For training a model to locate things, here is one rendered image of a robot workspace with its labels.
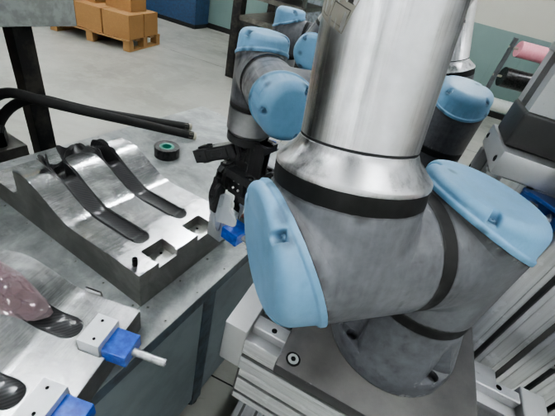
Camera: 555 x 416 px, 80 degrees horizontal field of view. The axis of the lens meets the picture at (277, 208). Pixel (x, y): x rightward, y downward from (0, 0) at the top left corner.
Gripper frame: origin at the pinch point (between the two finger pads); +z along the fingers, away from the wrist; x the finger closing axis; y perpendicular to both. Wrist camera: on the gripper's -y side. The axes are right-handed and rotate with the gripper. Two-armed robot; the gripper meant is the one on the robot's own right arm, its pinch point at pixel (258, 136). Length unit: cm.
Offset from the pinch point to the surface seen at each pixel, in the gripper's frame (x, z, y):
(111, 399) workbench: -68, 35, 0
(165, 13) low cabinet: 564, 81, -415
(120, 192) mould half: -39.6, 6.0, -18.0
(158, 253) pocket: -49, 9, -1
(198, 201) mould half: -32.5, 6.0, -1.9
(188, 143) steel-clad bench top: 6.7, 14.8, -28.0
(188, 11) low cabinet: 562, 64, -363
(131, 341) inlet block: -67, 8, 7
